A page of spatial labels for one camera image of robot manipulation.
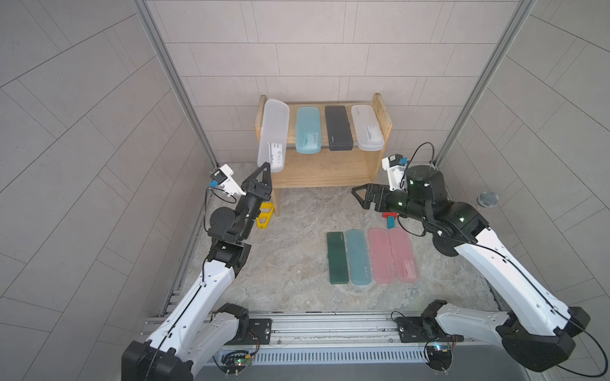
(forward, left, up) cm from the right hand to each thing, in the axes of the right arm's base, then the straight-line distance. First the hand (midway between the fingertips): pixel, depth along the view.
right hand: (360, 192), depth 65 cm
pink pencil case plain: (-4, -11, -33) cm, 35 cm away
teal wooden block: (+9, -18, -33) cm, 39 cm away
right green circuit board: (-35, -22, -37) cm, 55 cm away
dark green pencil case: (-10, +6, -33) cm, 34 cm away
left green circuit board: (-33, +38, -30) cm, 59 cm away
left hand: (+5, +23, +8) cm, 25 cm away
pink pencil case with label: (-5, -19, -33) cm, 38 cm away
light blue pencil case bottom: (-8, -2, -33) cm, 34 cm away
